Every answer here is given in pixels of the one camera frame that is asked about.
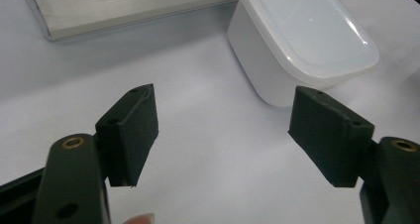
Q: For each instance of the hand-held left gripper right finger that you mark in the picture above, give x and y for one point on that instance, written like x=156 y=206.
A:
x=330 y=138

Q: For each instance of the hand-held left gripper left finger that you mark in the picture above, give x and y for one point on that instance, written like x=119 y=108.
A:
x=130 y=141

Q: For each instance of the white lidded plastic container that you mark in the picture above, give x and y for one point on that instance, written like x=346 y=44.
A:
x=297 y=39

